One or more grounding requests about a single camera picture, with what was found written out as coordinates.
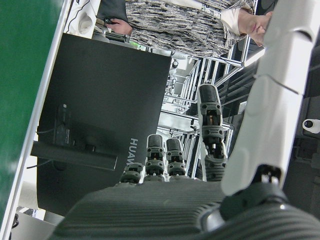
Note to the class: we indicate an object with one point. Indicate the small white webcam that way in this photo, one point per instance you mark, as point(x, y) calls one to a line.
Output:
point(310, 124)

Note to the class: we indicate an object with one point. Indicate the right robot hand white grey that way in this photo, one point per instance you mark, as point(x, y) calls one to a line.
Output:
point(155, 210)

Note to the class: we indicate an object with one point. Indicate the green table surface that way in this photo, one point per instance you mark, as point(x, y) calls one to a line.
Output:
point(22, 75)

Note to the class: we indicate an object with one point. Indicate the person in patterned shirt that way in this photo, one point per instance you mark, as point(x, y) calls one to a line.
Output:
point(175, 25)

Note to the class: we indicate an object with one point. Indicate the black Huawei monitor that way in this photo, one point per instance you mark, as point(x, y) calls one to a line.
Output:
point(105, 95)

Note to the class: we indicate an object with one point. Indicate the aluminium shelf rack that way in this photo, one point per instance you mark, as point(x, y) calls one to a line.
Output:
point(185, 120)

